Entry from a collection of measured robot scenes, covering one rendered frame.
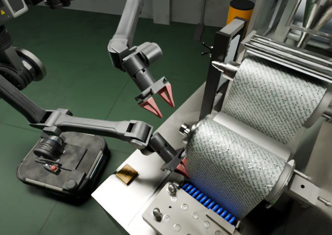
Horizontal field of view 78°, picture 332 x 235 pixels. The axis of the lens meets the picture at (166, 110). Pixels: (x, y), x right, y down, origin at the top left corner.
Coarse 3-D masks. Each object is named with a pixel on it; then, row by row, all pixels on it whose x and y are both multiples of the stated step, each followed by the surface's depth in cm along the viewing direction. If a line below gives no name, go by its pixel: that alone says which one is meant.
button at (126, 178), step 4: (128, 164) 94; (124, 168) 92; (128, 168) 92; (132, 168) 92; (120, 172) 91; (124, 172) 91; (128, 172) 91; (132, 172) 91; (136, 172) 91; (120, 176) 90; (124, 176) 90; (128, 176) 90; (132, 176) 90; (124, 180) 89; (128, 180) 89
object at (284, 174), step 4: (288, 164) 54; (284, 168) 52; (288, 168) 52; (284, 172) 51; (288, 172) 51; (280, 176) 50; (284, 176) 50; (280, 180) 50; (284, 180) 50; (276, 184) 50; (280, 184) 50; (272, 188) 51; (276, 188) 50; (272, 192) 51; (276, 192) 50; (268, 196) 52; (272, 196) 51; (268, 200) 53
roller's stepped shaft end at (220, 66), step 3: (213, 63) 75; (216, 63) 74; (219, 63) 74; (222, 63) 73; (225, 63) 73; (216, 66) 75; (219, 66) 74; (222, 66) 73; (225, 66) 73; (219, 69) 74; (222, 69) 73
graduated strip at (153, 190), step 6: (180, 156) 99; (168, 174) 93; (162, 180) 91; (156, 186) 89; (150, 192) 88; (144, 198) 86; (150, 198) 86; (144, 204) 84; (138, 210) 83; (132, 216) 81; (126, 222) 80
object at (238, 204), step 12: (192, 168) 69; (192, 180) 74; (204, 180) 68; (216, 180) 63; (204, 192) 74; (216, 192) 68; (228, 192) 63; (216, 204) 74; (228, 204) 68; (240, 204) 62; (252, 204) 58; (240, 216) 67
